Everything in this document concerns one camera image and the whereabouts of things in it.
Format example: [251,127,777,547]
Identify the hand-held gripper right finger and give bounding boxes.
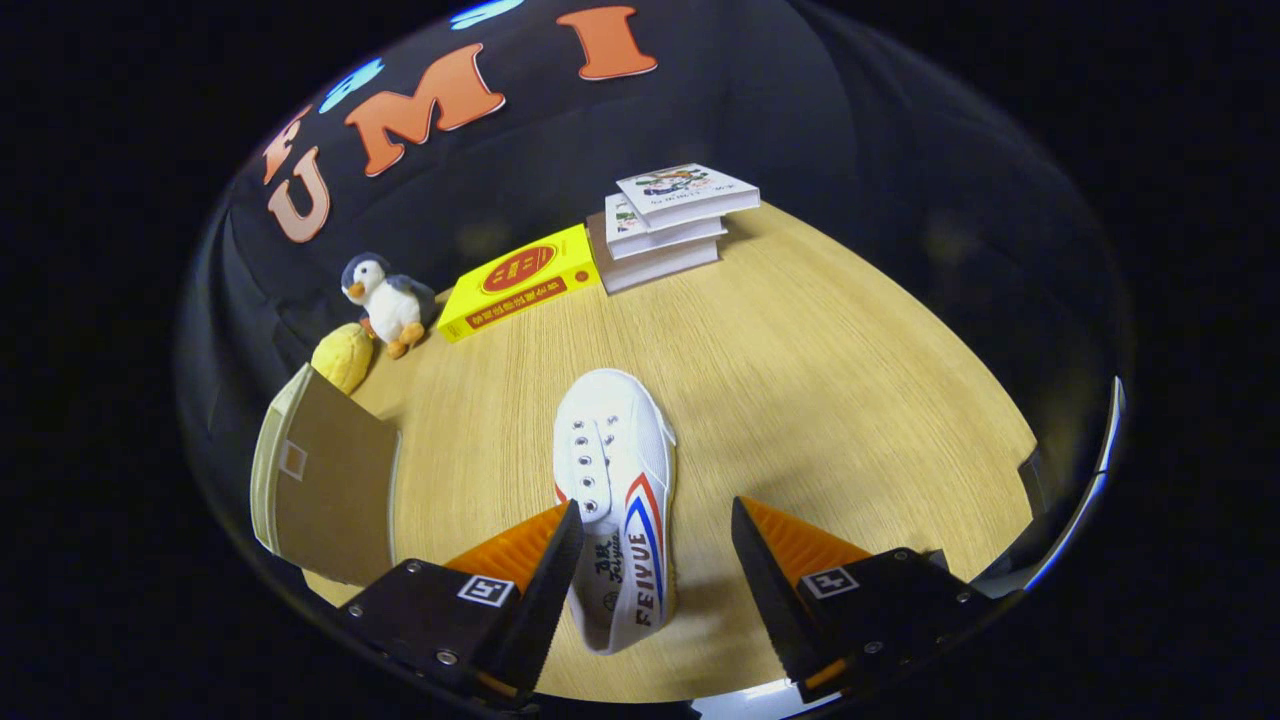
[731,496,1023,704]

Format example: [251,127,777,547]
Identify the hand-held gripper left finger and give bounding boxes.
[338,500,585,706]

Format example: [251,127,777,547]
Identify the white canvas shoe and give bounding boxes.
[552,369,678,656]

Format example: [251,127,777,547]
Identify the yellow bun plush toy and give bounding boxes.
[310,322,374,395]

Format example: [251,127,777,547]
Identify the penguin plush toy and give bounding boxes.
[340,252,438,360]

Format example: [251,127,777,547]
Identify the yellow book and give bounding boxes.
[436,223,603,344]

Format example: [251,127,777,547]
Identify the white illustrated book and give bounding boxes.
[615,163,761,232]

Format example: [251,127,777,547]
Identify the black backdrop cloth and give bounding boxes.
[180,0,1131,561]

